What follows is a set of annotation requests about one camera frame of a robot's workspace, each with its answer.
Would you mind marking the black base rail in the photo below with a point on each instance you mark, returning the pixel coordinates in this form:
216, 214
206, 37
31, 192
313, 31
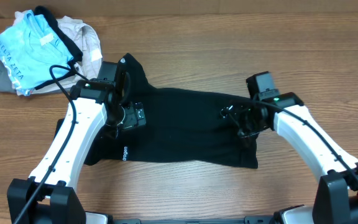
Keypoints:
259, 219

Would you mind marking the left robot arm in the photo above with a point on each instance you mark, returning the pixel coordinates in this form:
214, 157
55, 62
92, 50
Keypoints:
95, 106

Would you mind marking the black folded garment in pile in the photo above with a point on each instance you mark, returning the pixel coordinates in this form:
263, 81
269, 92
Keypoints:
71, 46

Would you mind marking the grey folded garment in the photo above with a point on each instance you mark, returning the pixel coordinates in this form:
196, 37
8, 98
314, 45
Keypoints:
6, 85

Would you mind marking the light blue folded t-shirt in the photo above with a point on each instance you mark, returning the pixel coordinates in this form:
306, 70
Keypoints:
28, 49

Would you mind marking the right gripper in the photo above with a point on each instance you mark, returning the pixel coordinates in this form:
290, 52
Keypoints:
232, 111

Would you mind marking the beige folded garment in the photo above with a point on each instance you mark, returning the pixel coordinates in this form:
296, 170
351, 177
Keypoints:
86, 39

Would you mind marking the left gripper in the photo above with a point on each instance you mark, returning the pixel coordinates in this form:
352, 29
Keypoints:
132, 120

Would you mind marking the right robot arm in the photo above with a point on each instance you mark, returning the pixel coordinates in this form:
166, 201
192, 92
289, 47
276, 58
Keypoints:
336, 170

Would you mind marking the black polo shirt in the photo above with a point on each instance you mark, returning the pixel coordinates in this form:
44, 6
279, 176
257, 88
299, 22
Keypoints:
181, 125

